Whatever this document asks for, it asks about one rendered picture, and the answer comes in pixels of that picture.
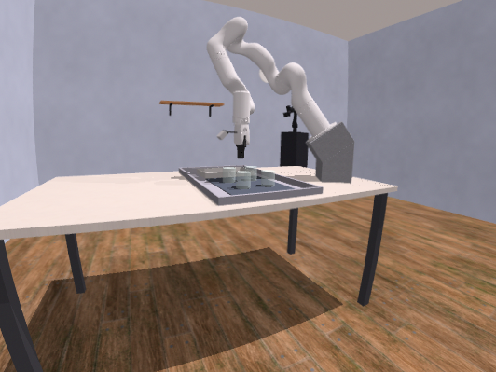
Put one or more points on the clear glass jar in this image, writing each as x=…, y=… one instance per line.
x=243, y=180
x=267, y=178
x=229, y=175
x=253, y=170

